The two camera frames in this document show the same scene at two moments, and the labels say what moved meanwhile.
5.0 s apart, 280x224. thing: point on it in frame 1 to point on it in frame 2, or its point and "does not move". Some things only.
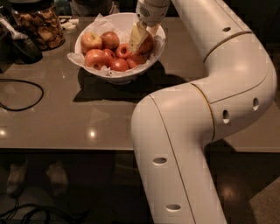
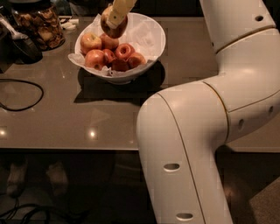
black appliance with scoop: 16,47 does not move
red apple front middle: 119,65 does not move
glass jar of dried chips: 39,20 does not move
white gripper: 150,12 to 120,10
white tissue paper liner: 123,28 does not move
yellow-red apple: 147,45 to 109,30
